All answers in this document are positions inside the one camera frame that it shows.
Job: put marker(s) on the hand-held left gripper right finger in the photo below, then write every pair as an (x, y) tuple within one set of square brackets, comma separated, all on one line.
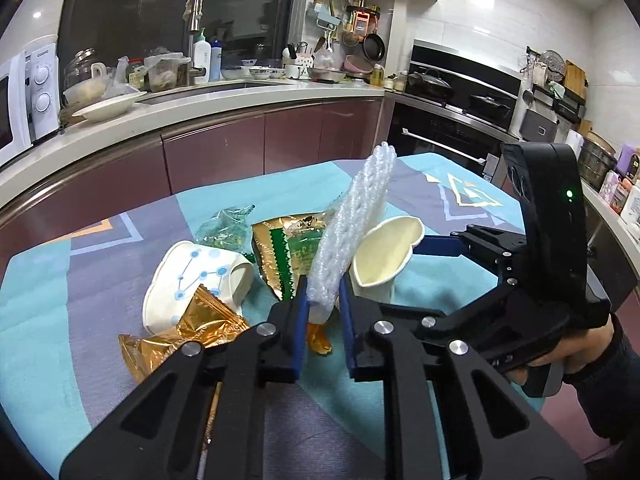
[(347, 332)]

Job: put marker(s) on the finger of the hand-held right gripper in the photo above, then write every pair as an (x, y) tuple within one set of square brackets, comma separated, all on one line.
[(405, 312), (440, 246)]

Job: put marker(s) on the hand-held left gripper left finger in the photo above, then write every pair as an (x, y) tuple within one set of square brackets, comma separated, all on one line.
[(301, 332)]

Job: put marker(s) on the orange peel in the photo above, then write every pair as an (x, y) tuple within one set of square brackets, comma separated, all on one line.
[(318, 341)]

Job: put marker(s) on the white foam fruit net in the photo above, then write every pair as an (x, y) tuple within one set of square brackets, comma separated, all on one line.
[(350, 220)]

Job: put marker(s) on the person's right hand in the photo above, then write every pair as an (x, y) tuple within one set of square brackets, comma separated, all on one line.
[(575, 355)]

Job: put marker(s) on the green and gold wrapper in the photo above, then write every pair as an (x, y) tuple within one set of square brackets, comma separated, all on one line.
[(285, 252)]

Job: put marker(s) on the steel pot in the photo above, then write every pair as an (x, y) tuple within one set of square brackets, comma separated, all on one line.
[(595, 160)]

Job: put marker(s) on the gold foil snack wrapper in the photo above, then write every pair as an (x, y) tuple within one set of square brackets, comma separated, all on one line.
[(200, 327)]

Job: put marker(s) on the built-in black oven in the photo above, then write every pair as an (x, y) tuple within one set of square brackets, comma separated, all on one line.
[(440, 135)]

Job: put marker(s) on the purple box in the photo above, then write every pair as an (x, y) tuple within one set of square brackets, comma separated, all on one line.
[(630, 162)]

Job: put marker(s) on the grey countertop appliance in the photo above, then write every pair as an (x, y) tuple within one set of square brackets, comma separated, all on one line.
[(539, 126)]

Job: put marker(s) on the blue dotted paper cup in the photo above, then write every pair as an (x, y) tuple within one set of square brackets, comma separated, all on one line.
[(200, 270)]

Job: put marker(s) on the clear green plastic wrapper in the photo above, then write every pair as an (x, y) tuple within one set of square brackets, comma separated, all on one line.
[(225, 232)]

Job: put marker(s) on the black cooking pan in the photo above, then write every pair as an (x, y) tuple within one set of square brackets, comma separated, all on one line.
[(492, 105)]

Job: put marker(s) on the black wok with lid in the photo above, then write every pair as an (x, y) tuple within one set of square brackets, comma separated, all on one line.
[(429, 85)]

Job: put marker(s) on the wooden cutting board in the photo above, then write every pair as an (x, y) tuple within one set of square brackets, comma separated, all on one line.
[(576, 79)]

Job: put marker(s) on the round metal steamer rack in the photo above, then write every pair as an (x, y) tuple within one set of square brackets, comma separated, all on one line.
[(552, 66)]

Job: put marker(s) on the black range hood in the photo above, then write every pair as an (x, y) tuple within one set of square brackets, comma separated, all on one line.
[(465, 72)]

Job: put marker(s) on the yellow oil bottle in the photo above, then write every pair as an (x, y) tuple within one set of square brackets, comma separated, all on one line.
[(378, 77)]

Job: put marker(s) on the pink bowls stack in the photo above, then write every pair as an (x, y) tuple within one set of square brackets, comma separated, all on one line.
[(357, 66)]

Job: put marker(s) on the purple base cabinets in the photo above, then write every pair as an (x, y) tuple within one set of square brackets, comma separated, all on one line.
[(215, 150)]

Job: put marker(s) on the metal bowl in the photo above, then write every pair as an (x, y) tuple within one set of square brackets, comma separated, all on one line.
[(326, 75)]

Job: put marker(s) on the black frying pan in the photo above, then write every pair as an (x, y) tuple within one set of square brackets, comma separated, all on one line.
[(373, 47)]

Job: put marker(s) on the teal patterned tablecloth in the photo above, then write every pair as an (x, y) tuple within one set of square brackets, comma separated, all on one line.
[(75, 310)]

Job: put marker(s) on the white utensil holder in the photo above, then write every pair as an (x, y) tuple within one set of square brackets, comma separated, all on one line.
[(295, 66)]

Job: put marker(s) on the orange grater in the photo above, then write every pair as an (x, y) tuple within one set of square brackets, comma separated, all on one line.
[(364, 21)]

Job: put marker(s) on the blue and white bottle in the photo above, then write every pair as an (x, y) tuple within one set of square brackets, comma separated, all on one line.
[(216, 60)]

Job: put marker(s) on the white pump bottle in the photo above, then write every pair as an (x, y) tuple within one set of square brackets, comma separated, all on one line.
[(201, 57)]

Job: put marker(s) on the white plate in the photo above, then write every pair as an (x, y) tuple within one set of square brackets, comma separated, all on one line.
[(107, 105)]

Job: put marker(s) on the metal kitchen faucet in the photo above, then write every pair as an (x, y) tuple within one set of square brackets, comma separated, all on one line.
[(194, 35)]

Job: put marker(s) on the dark kitchen window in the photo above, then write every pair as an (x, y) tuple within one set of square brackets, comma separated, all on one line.
[(150, 10)]

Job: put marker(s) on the white microwave oven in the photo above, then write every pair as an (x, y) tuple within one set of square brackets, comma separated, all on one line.
[(40, 90)]

